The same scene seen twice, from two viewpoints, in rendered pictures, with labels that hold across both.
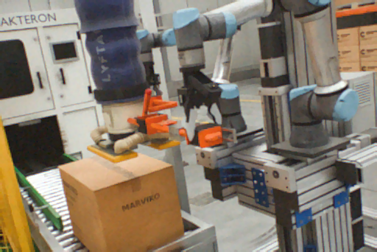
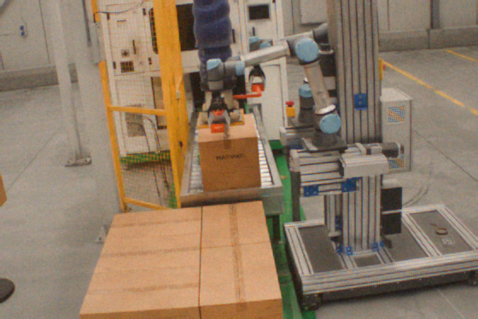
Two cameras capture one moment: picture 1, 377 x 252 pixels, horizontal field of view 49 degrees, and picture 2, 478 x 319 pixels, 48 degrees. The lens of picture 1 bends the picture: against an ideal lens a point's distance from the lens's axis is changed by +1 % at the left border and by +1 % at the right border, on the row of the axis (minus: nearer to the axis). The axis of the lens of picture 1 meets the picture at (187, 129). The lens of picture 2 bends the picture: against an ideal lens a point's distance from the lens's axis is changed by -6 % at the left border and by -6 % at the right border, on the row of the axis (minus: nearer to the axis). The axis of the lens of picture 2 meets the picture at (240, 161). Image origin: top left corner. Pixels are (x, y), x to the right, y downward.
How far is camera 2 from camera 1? 2.10 m
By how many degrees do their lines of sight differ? 29
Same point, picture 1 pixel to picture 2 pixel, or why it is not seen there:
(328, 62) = (317, 95)
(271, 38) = (323, 62)
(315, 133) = (322, 136)
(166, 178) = (251, 145)
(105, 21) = (205, 43)
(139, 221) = (227, 169)
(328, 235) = (353, 213)
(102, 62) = (203, 66)
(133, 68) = not seen: hidden behind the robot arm
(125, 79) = not seen: hidden behind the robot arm
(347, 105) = (327, 124)
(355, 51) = not seen: outside the picture
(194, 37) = (213, 76)
